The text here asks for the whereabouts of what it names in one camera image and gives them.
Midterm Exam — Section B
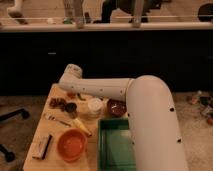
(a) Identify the black office chair base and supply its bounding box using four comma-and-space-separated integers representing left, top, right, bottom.
0, 108, 31, 163

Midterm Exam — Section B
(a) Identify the dark red bowl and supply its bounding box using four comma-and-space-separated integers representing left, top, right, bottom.
107, 99, 127, 117

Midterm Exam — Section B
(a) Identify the orange bowl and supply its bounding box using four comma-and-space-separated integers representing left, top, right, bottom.
57, 129, 87, 163

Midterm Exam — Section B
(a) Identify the wooden table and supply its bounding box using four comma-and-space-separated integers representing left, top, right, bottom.
24, 84, 128, 171

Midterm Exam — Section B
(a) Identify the green plastic tray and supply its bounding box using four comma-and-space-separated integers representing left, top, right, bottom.
97, 119, 136, 171

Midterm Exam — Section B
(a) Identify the red tomato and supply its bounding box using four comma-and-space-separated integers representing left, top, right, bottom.
67, 92, 76, 99

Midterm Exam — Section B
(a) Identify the white round container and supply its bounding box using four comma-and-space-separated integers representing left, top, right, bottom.
88, 98, 103, 117

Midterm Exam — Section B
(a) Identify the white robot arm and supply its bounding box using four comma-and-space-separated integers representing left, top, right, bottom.
58, 64, 189, 171

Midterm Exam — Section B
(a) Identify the black and white eraser brush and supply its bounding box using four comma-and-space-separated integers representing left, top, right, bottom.
32, 134, 52, 160

